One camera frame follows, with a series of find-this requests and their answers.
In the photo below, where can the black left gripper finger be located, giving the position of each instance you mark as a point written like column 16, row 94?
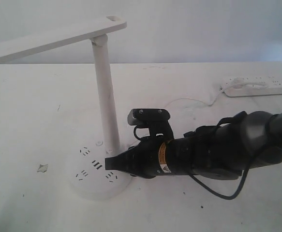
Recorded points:
column 117, row 162

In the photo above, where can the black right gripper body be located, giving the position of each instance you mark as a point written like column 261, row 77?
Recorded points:
column 184, row 156

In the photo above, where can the white desk lamp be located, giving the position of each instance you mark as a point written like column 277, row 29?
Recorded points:
column 87, row 175

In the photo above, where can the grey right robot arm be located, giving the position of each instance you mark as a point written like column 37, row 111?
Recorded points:
column 225, row 151

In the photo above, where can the white power strip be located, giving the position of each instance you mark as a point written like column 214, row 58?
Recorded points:
column 258, row 85

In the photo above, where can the small paper scrap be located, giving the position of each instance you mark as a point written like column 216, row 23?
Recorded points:
column 42, row 168

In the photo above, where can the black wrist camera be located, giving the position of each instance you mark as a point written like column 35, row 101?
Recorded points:
column 155, row 120

